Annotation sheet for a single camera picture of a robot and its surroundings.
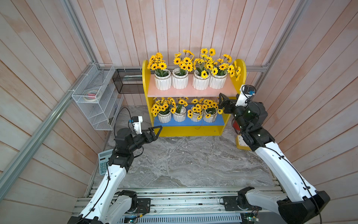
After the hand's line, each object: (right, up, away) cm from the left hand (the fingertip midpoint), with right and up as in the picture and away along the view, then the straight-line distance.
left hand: (158, 130), depth 72 cm
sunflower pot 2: (+12, +9, +16) cm, 22 cm away
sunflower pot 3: (+22, +10, +12) cm, 27 cm away
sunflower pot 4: (+32, +12, +16) cm, 37 cm away
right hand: (+34, +18, -6) cm, 39 cm away
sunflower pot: (+1, +13, +12) cm, 17 cm away
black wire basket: (-21, +31, +15) cm, 40 cm away
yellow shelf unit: (+36, 0, +20) cm, 41 cm away
